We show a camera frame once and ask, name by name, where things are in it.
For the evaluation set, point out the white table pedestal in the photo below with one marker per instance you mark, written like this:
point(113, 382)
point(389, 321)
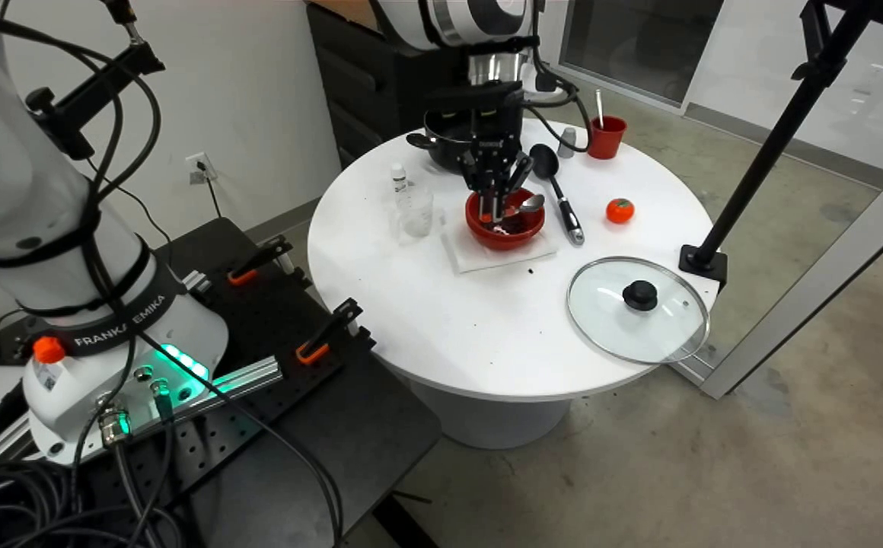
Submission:
point(491, 422)

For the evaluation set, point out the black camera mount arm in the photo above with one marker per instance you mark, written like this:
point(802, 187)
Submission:
point(106, 76)

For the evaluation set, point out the clear glass measuring cup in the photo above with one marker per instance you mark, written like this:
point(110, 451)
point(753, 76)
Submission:
point(418, 216)

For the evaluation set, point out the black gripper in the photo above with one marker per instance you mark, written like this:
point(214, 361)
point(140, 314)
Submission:
point(477, 123)

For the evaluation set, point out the black serving ladle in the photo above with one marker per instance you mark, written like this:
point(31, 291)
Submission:
point(545, 161)

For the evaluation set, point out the white wall outlet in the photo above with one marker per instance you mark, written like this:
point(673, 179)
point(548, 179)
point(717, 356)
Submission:
point(198, 168)

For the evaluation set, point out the aluminium rail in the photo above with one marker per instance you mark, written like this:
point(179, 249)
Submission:
point(248, 379)

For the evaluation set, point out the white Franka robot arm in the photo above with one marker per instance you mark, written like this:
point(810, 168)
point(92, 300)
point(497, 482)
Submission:
point(5, 184)

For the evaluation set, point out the glass pot lid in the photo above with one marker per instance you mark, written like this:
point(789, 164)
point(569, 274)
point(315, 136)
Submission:
point(605, 325)

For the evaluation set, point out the black camera tripod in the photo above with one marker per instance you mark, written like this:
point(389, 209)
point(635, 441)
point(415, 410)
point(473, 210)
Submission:
point(764, 153)

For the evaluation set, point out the white cutting board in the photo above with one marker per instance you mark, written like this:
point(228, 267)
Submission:
point(461, 260)

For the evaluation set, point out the white utensil in cup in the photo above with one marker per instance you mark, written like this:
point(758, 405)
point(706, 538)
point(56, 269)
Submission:
point(597, 108)

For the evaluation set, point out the grey salt shaker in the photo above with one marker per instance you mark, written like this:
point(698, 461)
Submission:
point(566, 145)

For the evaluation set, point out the black orange-tipped clamp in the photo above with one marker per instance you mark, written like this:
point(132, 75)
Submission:
point(255, 267)
point(324, 337)

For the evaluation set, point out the black cabinet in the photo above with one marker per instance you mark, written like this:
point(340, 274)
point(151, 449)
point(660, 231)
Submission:
point(368, 80)

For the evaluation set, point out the red bowl with beans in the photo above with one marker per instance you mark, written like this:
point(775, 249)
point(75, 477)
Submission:
point(481, 232)

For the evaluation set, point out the red cup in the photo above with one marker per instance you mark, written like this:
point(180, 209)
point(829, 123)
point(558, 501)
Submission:
point(607, 142)

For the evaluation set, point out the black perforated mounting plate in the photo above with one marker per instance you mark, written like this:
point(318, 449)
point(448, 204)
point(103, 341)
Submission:
point(360, 436)

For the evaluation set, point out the orange robot base button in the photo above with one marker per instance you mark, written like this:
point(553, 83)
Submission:
point(51, 350)

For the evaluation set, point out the grey metal door frame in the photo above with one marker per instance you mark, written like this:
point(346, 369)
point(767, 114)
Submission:
point(816, 274)

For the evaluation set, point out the orange toy tomato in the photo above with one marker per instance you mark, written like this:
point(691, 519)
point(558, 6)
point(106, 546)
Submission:
point(620, 210)

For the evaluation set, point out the black cooking pot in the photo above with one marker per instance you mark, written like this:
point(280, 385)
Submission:
point(441, 153)

